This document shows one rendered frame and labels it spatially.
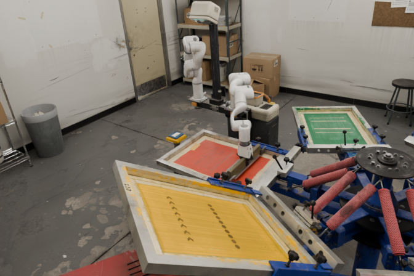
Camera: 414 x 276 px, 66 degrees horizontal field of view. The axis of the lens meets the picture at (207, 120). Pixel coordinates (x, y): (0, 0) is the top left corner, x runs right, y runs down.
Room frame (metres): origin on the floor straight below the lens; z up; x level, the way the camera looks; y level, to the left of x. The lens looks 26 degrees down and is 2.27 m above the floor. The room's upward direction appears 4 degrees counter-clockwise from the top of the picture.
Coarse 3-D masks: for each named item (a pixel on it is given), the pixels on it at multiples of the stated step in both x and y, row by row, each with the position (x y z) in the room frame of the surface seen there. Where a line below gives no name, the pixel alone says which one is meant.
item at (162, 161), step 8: (192, 136) 2.37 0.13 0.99; (200, 136) 2.40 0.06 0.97; (208, 136) 2.41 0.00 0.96; (216, 136) 2.35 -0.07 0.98; (224, 136) 2.33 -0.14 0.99; (184, 144) 2.24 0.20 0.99; (168, 152) 2.14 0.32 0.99; (176, 152) 2.15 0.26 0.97; (264, 152) 2.07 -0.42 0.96; (272, 152) 2.03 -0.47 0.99; (160, 160) 2.03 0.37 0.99; (280, 160) 1.91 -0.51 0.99; (168, 168) 1.96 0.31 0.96; (176, 168) 1.91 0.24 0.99; (184, 168) 1.90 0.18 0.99; (272, 168) 1.82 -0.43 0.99; (192, 176) 1.81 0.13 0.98; (200, 176) 1.79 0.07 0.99; (264, 176) 1.74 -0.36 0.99; (256, 184) 1.66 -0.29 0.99
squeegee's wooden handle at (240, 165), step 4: (256, 148) 1.98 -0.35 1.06; (260, 148) 2.03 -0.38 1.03; (256, 152) 1.98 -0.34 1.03; (240, 160) 1.84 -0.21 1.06; (244, 160) 1.85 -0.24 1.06; (236, 164) 1.79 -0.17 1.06; (240, 164) 1.81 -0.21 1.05; (244, 164) 1.84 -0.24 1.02; (232, 168) 1.75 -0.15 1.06; (236, 168) 1.76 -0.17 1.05; (240, 168) 1.81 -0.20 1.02; (228, 172) 1.73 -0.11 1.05; (232, 172) 1.73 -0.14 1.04; (236, 172) 1.76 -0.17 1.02; (228, 180) 1.73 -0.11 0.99
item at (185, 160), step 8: (192, 152) 2.17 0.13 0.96; (176, 160) 2.07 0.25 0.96; (184, 160) 2.06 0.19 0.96; (192, 160) 2.05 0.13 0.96; (192, 168) 1.94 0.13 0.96; (200, 168) 1.94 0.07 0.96; (216, 168) 1.92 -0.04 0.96; (224, 168) 1.91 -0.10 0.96; (240, 176) 1.80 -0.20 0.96; (248, 176) 1.80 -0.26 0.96
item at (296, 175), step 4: (292, 172) 1.68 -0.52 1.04; (296, 172) 1.68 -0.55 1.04; (288, 176) 1.66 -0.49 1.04; (292, 176) 1.64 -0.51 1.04; (296, 176) 1.64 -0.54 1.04; (300, 176) 1.64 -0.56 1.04; (304, 176) 1.64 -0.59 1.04; (284, 180) 1.67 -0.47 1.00; (296, 180) 1.62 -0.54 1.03; (300, 180) 1.61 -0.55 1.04; (296, 184) 1.62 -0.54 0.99; (300, 184) 1.61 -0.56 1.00
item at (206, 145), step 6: (204, 144) 2.28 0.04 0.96; (210, 144) 2.27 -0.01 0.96; (216, 144) 2.27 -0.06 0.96; (192, 150) 2.20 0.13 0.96; (198, 150) 2.19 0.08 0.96; (204, 150) 2.18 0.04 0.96; (234, 150) 2.15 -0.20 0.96; (234, 156) 2.06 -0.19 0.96; (228, 162) 1.99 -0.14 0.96; (234, 162) 1.98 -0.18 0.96; (258, 162) 1.96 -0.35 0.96; (264, 162) 1.95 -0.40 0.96; (252, 168) 1.89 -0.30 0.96; (258, 168) 1.88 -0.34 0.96
